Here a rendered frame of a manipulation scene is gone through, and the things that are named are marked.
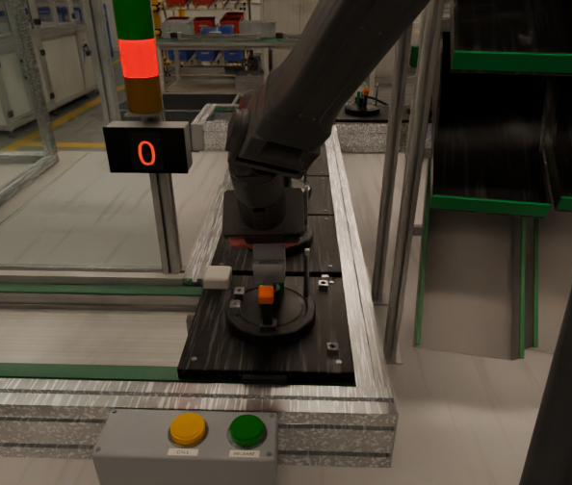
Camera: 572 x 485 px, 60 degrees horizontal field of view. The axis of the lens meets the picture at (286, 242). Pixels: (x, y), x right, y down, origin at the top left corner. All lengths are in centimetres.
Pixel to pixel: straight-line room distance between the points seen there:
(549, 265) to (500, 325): 12
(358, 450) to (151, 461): 26
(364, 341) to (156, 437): 33
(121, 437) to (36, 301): 41
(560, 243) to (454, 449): 33
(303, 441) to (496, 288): 33
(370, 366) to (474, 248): 22
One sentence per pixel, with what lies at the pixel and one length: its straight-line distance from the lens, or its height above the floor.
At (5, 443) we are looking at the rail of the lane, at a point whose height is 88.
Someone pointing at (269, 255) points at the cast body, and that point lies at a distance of 69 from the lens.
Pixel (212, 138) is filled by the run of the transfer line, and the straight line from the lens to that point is 190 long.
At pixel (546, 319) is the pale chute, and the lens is 77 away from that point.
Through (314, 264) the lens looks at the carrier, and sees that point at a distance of 91.
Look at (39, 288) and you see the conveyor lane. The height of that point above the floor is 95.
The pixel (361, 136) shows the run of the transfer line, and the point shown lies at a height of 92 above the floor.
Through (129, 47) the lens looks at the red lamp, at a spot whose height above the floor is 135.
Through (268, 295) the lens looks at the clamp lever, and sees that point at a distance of 65.
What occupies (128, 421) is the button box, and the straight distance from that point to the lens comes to 67.
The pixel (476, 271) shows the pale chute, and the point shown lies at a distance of 74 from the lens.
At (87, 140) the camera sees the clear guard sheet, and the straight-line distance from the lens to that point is 87.
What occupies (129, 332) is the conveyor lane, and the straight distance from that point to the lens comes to 87.
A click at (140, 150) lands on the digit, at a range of 79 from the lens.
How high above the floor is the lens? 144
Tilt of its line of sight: 28 degrees down
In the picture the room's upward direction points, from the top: straight up
